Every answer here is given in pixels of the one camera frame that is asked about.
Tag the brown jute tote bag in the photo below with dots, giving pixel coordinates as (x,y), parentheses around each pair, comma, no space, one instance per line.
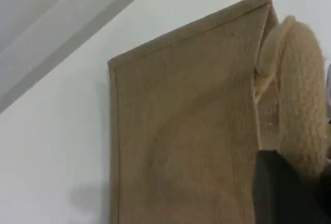
(181,131)

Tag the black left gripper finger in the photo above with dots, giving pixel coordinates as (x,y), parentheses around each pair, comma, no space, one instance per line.
(326,195)
(279,195)

